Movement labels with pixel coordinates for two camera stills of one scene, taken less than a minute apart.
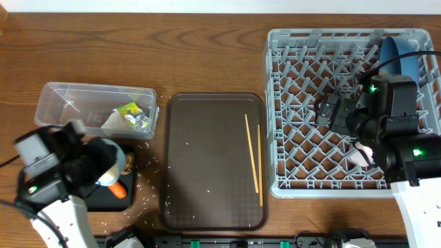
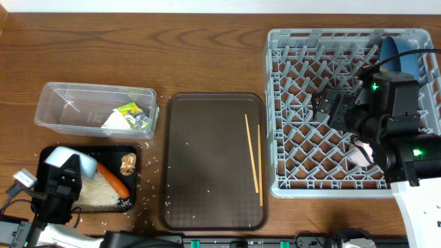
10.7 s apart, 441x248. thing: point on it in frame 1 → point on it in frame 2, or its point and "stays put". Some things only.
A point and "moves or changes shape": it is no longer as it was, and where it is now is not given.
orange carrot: [118, 189] stays put
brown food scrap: [129, 164] stays put
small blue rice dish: [115, 173] moves or changes shape
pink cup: [358, 158] stays put
